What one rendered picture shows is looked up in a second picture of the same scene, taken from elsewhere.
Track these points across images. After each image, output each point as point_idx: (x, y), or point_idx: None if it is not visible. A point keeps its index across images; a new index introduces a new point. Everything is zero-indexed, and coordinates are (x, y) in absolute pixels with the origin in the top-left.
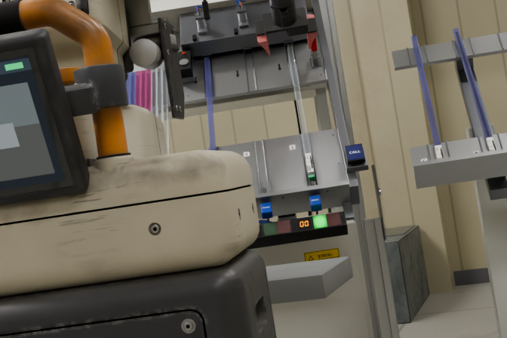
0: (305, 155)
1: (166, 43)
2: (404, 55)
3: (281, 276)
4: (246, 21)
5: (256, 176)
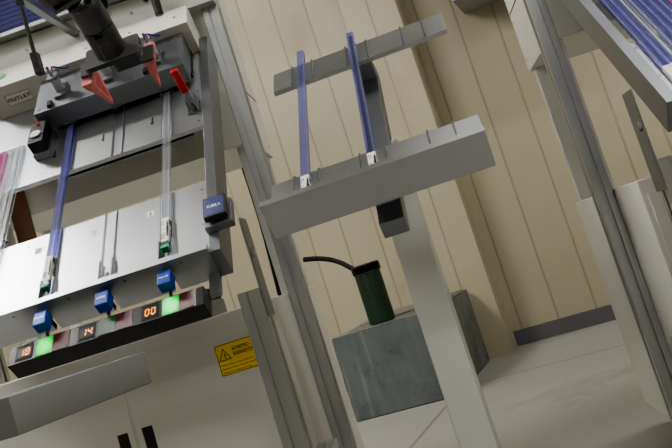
0: (161, 221)
1: None
2: (286, 76)
3: None
4: (110, 74)
5: (100, 258)
